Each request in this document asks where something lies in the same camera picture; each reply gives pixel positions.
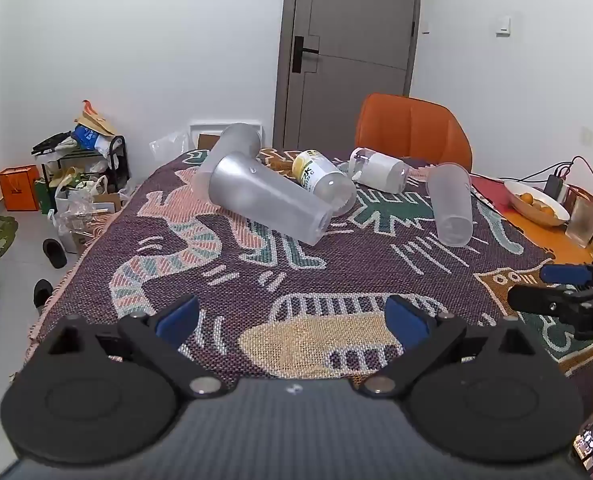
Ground white fruit bowl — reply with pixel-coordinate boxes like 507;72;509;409
503;180;571;227

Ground black cable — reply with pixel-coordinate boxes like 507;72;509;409
501;161;575;184

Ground printed woven blanket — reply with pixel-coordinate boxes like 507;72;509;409
24;147;593;403

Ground orange chair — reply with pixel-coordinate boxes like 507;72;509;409
355;93;474;173

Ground slim frosted plastic cup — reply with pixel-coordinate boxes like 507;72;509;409
425;162;474;247

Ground black slipper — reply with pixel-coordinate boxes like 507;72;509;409
42;238;68;269
32;278;55;312

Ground red folder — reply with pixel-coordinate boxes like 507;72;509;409
471;175;516;212

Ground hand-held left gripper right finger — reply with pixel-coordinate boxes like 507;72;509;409
359;294;553;399

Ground clear drinking glass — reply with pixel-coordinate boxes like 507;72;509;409
565;195;593;247

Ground black power adapter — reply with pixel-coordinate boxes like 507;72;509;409
543;174;568;199

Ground orange paper bag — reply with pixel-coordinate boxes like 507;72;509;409
0;165;42;212

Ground black door handle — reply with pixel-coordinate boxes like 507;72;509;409
293;36;320;72

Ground large frosted plastic cup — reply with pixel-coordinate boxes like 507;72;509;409
208;152;333;247
198;122;262;187

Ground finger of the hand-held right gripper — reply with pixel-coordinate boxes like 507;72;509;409
507;283;593;322
539;261;593;287

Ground clear plastic bag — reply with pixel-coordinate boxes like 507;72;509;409
149;130;190;164

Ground white labelled plastic cup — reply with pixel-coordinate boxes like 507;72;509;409
349;147;410;194

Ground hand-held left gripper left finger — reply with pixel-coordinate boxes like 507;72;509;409
35;295;227;399

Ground blue and white bag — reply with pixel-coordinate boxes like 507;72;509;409
70;124;113;155

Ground white plastic bags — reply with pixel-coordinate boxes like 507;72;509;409
51;174;133;257

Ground yellow label plastic cup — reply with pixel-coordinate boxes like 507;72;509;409
292;149;358;212

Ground black metal rack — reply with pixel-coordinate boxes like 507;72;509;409
35;134;130;197

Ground grey door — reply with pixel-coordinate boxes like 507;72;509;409
271;0;423;150

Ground tan paper bag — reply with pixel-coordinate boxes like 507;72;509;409
74;100;118;137

